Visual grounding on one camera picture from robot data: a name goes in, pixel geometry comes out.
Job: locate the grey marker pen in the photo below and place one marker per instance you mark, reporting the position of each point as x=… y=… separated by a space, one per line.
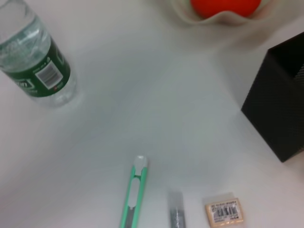
x=177 y=209

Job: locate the pale green wavy glass bowl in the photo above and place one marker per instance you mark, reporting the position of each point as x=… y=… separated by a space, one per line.
x=185 y=16

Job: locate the black mesh pen holder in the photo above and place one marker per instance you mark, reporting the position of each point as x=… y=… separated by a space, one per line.
x=268 y=107

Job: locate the beige barcode eraser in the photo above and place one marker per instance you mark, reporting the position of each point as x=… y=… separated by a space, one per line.
x=224 y=209

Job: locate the mint green utility knife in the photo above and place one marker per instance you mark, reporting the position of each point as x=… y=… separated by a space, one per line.
x=140 y=185

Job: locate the clear green-label water bottle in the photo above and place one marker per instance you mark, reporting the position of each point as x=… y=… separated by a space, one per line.
x=35 y=59

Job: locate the orange-red toy fruit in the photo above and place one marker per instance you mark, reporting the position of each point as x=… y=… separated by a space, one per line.
x=225 y=7

